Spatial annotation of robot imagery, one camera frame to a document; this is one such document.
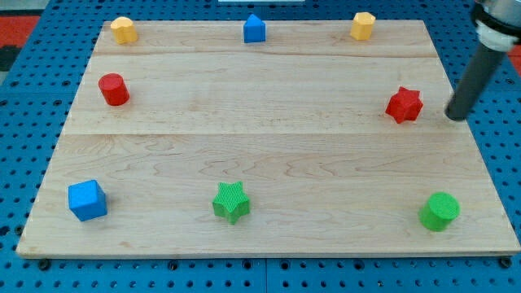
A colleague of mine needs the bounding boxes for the robot arm with grey rod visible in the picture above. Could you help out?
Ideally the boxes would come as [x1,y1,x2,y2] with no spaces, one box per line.
[444,0,520,121]

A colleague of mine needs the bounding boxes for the green star block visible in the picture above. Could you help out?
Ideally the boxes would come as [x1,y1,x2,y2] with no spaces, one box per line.
[212,181,250,225]

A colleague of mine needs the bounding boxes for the red star block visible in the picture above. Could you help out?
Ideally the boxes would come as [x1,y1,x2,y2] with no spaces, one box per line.
[385,86,423,124]

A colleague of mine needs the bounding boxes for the light wooden board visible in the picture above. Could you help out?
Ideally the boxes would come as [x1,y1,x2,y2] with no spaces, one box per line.
[17,20,520,259]

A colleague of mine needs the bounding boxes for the blue pentagon block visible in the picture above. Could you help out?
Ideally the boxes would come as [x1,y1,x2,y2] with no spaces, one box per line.
[243,14,266,43]

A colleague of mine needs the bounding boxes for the yellow hexagon block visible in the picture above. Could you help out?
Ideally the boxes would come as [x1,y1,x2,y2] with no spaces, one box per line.
[350,12,376,41]

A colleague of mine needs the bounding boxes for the red cylinder block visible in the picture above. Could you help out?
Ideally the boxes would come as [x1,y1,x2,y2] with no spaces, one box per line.
[98,73,129,106]

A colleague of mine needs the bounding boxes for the yellow heart block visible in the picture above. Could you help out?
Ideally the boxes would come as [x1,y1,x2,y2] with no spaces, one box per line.
[110,16,138,44]

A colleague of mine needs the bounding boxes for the blue cube block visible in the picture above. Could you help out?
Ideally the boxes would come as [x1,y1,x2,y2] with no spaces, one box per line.
[68,180,107,221]

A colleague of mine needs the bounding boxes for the green cylinder block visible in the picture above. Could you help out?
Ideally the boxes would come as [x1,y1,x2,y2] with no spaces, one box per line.
[418,192,461,232]

